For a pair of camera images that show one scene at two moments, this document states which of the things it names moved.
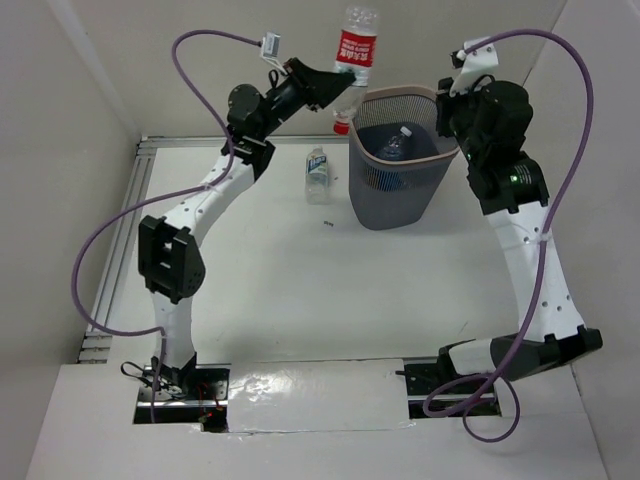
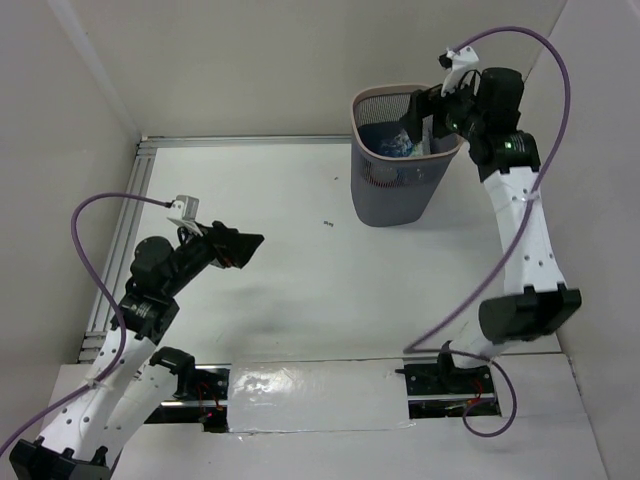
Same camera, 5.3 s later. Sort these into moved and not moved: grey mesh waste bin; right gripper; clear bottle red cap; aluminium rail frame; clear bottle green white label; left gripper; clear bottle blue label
Moved: clear bottle blue label; left gripper; clear bottle red cap; clear bottle green white label
Not moved: right gripper; grey mesh waste bin; aluminium rail frame
